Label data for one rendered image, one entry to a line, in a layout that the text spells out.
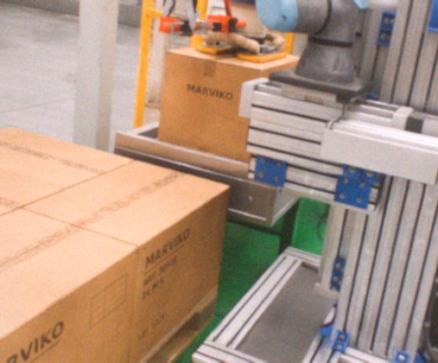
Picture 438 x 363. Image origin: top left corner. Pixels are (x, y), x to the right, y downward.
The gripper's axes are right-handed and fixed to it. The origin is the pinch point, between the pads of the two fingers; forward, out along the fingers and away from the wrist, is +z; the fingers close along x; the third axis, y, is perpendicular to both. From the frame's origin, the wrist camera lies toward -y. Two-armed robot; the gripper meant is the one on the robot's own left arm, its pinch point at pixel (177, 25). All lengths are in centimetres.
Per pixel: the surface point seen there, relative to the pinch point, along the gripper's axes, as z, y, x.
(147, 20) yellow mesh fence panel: 15, 146, 98
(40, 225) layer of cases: 54, -51, 8
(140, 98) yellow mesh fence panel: 63, 146, 98
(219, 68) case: 16.0, 30.1, -3.4
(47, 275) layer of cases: 54, -70, -10
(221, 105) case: 29.4, 30.1, -6.0
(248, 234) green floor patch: 108, 93, -4
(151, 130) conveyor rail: 49, 42, 29
